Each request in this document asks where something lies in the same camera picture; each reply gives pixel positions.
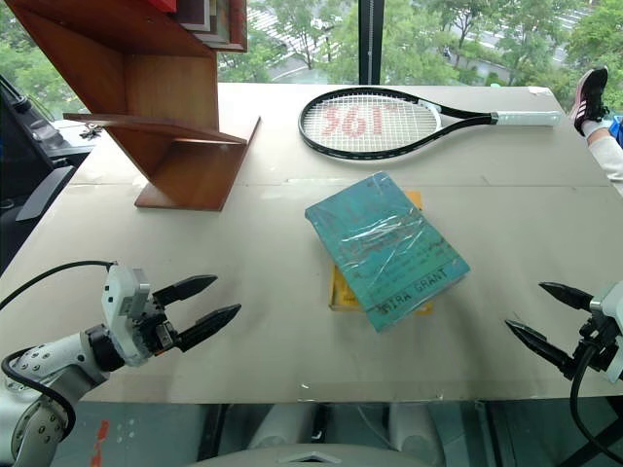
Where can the yellow book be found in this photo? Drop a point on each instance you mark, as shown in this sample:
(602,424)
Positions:
(340,292)

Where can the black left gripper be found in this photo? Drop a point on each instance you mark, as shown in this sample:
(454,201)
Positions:
(157,331)

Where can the black and pink sneaker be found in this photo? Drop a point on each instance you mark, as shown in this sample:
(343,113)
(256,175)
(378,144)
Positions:
(590,97)

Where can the black and white tennis racket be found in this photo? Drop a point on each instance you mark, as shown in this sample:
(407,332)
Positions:
(370,121)

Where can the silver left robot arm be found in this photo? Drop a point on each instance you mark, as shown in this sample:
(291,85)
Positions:
(53,360)

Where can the wooden zigzag shelf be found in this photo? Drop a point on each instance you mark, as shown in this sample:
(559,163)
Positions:
(160,87)

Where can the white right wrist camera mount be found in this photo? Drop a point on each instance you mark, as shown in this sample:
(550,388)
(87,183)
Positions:
(611,304)

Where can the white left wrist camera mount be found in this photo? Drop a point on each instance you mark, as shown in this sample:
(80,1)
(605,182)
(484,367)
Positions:
(119,301)

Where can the person's leg in white trousers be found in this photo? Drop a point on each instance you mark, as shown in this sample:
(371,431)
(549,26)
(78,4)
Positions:
(608,155)

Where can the black window frame post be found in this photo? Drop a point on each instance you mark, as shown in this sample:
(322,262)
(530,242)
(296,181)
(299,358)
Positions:
(369,41)

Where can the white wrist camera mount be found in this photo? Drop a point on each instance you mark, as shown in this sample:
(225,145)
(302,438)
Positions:
(119,301)
(611,304)

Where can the grey rounded robot body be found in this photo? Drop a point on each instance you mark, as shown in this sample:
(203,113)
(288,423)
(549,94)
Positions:
(321,438)

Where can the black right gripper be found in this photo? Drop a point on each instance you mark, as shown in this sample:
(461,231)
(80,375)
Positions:
(596,340)

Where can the bunch of keys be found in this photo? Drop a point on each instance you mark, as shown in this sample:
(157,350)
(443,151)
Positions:
(90,131)

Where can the teal plastic-wrapped book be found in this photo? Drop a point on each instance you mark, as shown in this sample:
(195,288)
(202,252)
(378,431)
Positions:
(384,243)

